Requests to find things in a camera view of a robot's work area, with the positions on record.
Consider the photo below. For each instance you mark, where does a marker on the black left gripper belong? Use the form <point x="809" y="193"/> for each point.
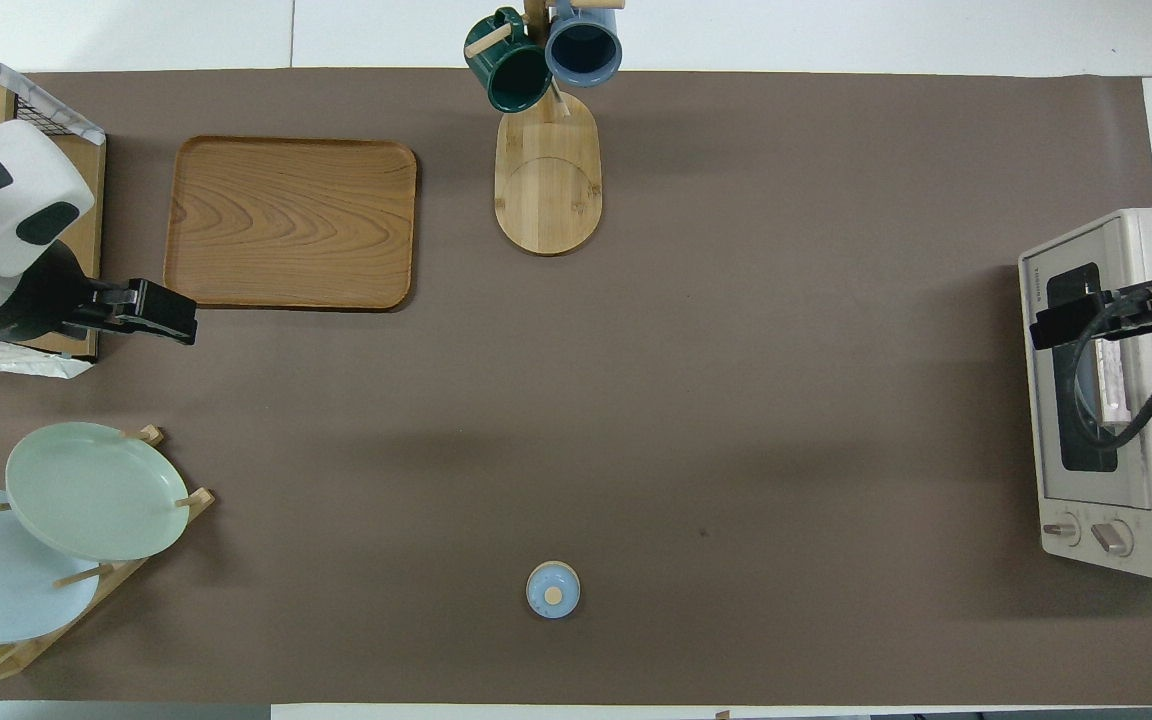
<point x="111" y="305"/>

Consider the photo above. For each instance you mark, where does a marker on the pale green plate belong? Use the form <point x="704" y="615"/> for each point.
<point x="96" y="490"/>

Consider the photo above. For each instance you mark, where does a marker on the wooden plate rack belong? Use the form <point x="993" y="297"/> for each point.
<point x="136" y="570"/>

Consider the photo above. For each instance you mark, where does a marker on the wooden mug tree stand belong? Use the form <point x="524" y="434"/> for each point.
<point x="548" y="190"/>

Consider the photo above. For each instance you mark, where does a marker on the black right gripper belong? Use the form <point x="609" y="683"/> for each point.
<point x="1134" y="305"/>

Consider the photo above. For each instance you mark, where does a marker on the blue grey mug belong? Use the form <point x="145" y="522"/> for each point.
<point x="584" y="45"/>

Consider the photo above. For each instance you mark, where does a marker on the brown paper table mat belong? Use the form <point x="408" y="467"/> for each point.
<point x="736" y="400"/>

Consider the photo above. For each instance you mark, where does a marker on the crumpled silver foil sheet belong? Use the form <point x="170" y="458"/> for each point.
<point x="6" y="358"/>

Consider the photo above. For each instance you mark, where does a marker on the rectangular wooden tray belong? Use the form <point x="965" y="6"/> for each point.
<point x="291" y="222"/>

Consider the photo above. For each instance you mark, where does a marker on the dark green mug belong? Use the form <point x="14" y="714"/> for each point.
<point x="516" y="75"/>

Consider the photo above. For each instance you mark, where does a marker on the silver oven knob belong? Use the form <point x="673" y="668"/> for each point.
<point x="1063" y="530"/>
<point x="1113" y="538"/>

